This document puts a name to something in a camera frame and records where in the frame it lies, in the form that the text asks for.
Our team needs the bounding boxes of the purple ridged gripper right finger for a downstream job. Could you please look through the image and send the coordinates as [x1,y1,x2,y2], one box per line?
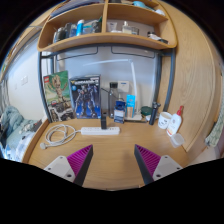
[134,145,182,185]

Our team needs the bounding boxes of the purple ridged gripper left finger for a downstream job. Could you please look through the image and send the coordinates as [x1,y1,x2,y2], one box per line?
[44,145,93,186]

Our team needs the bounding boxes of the clear plastic cup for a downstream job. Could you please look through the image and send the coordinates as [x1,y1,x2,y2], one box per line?
[170,133,184,148]

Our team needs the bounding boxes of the white power strip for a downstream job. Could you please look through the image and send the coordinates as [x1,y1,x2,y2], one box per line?
[81,127,120,135]

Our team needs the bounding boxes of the white lotion bottle red pump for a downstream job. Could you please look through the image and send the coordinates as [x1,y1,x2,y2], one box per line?
[167,106,183,136]

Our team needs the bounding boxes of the white ceramic mug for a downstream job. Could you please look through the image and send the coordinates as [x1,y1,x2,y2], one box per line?
[158,112,172,129]

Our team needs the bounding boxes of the white desk lamp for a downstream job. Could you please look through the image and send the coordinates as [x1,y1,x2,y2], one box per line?
[82,58,144,122]

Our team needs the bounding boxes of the dark green round container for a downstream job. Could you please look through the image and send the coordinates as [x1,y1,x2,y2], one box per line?
[141,106,152,116]

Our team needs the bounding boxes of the black electric shaver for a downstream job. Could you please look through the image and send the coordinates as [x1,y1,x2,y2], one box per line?
[149,102,161,125]

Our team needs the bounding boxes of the bed with teal bedding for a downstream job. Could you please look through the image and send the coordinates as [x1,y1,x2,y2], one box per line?
[0,106,42,162]

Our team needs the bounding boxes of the small blue product box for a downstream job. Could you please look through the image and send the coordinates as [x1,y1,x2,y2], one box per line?
[114,101,126,123]

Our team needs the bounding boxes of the light blue orange carton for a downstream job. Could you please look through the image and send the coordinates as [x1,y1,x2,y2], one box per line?
[126,95,135,118]

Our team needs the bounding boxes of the blue robot model kit box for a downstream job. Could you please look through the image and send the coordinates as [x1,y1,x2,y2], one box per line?
[70,75,101,119]

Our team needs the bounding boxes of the green Groot Lego box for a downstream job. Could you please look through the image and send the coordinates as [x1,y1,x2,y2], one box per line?
[43,71,74,122]

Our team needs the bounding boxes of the clear water bottle black cap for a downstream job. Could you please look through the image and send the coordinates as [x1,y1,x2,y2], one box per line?
[108,82,119,118]

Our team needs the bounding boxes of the glass perfume bottle on shelf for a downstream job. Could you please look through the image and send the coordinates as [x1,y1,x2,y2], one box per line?
[122,21,132,34]

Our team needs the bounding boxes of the blue spray bottle on shelf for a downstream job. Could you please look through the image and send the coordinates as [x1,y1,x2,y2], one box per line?
[76,19,84,36]

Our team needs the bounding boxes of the white coiled power cable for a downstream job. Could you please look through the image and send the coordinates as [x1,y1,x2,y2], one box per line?
[39,123,82,150]

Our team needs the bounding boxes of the wooden wall shelf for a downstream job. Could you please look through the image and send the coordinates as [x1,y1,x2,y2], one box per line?
[37,0,177,52]

